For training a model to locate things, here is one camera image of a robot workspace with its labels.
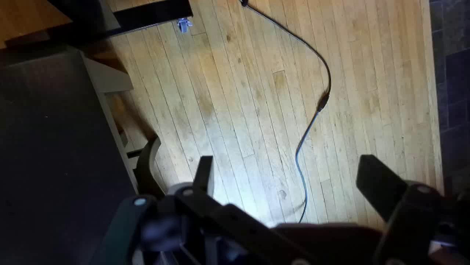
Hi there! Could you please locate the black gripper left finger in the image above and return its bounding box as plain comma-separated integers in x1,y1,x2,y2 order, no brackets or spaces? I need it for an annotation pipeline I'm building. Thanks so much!
95,155,315,265

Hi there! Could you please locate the dark wooden chair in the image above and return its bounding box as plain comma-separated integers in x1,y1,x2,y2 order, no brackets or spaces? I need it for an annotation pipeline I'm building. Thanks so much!
134,136,167,200

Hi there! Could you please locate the black floor cable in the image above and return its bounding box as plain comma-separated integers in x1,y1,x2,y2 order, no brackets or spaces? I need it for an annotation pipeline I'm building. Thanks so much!
239,0,334,226

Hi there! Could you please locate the black floor bar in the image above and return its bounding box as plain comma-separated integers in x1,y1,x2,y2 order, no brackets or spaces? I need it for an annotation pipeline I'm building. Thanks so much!
48,0,195,39

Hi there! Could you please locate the small blue floor object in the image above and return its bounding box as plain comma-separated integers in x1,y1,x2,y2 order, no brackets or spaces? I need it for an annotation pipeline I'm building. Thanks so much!
177,16,195,36

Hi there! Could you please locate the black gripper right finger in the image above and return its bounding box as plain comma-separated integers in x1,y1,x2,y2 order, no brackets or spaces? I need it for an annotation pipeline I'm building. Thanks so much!
356,153,470,265

